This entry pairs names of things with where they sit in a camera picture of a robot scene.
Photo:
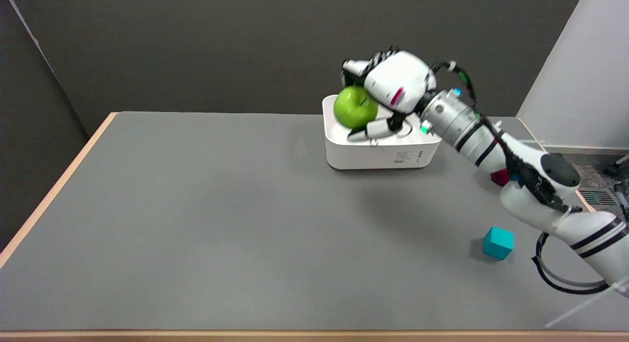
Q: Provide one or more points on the red cube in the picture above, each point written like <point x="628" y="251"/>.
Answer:
<point x="500" y="177"/>

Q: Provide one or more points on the teal cube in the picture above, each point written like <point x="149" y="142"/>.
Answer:
<point x="498" y="242"/>

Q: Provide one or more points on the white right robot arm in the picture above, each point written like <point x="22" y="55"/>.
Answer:
<point x="521" y="170"/>

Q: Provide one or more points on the floor vent grille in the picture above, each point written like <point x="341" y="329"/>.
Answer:
<point x="598" y="198"/>

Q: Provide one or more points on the green apple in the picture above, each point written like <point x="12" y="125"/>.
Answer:
<point x="355" y="106"/>

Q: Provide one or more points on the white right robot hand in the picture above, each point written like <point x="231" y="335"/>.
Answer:
<point x="399" y="81"/>

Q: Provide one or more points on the white plastic box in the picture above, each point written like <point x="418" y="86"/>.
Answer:
<point x="381" y="148"/>

